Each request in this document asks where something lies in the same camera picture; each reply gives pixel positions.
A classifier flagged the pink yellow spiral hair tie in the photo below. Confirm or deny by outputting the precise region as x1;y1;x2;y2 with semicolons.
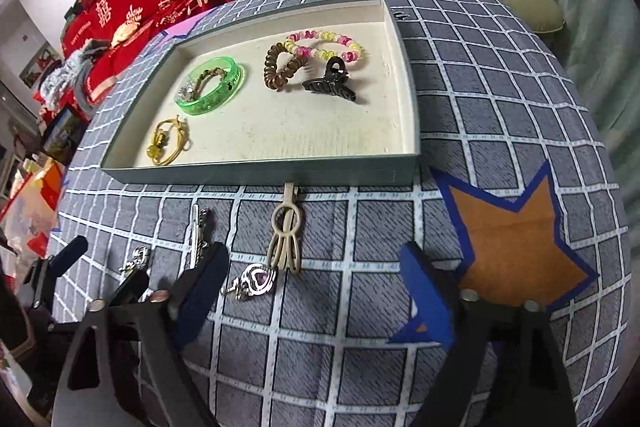
285;28;366;64

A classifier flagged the silver hairpin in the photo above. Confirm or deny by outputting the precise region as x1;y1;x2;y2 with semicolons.
187;205;211;269

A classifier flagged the black claw hair clip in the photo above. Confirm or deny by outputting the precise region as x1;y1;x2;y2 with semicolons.
301;56;360;104

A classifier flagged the orange star patch blue border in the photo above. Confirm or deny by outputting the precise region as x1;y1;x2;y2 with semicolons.
390;160;600;349

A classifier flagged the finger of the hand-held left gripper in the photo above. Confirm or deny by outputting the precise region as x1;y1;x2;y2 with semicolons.
47;268;151;333
22;236;90;308

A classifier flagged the yellow beaded hair tie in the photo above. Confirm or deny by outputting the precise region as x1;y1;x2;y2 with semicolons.
146;116;193;166

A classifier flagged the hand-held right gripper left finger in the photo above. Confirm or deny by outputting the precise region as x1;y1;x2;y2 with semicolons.
52;241;231;427

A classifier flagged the grey checked tablecloth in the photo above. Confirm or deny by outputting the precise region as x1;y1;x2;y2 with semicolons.
47;0;632;427

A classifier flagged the grey clothes pile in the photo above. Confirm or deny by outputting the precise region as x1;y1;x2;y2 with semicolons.
40;39;101;108

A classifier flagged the brown braided bracelet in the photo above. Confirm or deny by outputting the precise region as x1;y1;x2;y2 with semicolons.
187;62;226;100

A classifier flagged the silver chain charm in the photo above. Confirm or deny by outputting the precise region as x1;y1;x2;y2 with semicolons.
119;246;152;273

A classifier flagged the dark picture box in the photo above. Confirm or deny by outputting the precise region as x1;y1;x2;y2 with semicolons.
42;109;86;158

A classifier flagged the brown spiral hair tie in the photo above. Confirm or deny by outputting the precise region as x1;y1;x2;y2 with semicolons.
264;42;308;92

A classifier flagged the beige looped hair clip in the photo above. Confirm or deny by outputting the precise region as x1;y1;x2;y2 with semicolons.
266;183;304;275

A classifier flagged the beige plush toy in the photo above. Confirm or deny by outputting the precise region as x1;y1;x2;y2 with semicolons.
111;23;143;45

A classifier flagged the orange paper bag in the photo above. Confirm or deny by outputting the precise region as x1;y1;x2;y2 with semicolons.
0;162;66;258

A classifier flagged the grey shallow box tray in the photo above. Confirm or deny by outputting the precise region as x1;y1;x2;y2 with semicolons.
100;0;422;186

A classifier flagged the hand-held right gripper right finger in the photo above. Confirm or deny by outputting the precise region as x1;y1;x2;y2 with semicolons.
398;241;571;427

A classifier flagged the green translucent bangle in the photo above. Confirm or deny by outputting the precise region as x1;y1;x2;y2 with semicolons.
175;56;247;116

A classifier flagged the silver heart pendant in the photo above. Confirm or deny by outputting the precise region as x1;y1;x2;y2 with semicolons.
220;262;279;303

